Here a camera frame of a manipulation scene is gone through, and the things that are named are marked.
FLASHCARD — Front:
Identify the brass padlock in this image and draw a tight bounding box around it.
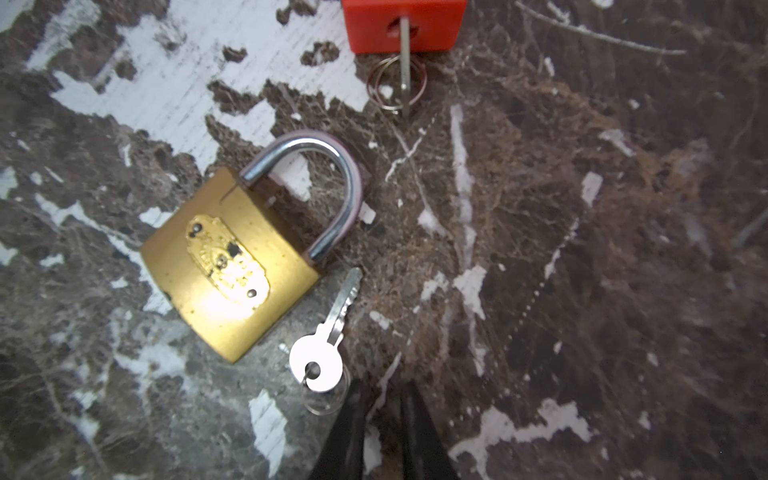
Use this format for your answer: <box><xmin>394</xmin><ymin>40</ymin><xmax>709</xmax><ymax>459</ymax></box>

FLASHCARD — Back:
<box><xmin>140</xmin><ymin>130</ymin><xmax>363</xmax><ymax>363</ymax></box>

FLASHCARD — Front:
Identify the silver brass-lock key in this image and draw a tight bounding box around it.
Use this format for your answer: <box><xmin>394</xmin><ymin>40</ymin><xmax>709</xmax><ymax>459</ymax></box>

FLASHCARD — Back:
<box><xmin>289</xmin><ymin>267</ymin><xmax>363</xmax><ymax>416</ymax></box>

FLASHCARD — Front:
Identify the silver red-lock key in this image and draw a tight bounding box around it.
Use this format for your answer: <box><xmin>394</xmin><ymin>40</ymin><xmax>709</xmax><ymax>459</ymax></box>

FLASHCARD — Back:
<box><xmin>366</xmin><ymin>17</ymin><xmax>427</xmax><ymax>122</ymax></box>

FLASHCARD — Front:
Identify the red safety padlock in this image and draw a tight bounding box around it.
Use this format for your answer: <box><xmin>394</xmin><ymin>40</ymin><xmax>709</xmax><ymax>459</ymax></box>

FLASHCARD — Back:
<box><xmin>341</xmin><ymin>0</ymin><xmax>467</xmax><ymax>55</ymax></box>

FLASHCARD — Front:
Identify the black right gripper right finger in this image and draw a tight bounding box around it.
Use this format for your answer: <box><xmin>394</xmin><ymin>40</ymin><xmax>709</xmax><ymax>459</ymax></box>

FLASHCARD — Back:
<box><xmin>401</xmin><ymin>380</ymin><xmax>459</xmax><ymax>480</ymax></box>

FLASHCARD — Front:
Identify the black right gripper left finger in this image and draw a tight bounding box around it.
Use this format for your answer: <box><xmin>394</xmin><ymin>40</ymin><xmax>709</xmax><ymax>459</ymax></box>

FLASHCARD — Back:
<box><xmin>308</xmin><ymin>379</ymin><xmax>370</xmax><ymax>480</ymax></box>

